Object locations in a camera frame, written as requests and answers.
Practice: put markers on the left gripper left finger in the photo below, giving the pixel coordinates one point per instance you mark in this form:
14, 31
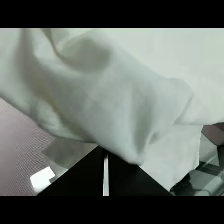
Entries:
80, 176

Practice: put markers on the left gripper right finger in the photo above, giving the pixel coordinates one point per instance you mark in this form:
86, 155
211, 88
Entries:
133, 181

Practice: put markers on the white shirt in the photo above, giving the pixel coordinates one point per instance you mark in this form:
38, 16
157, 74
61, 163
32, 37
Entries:
110, 90

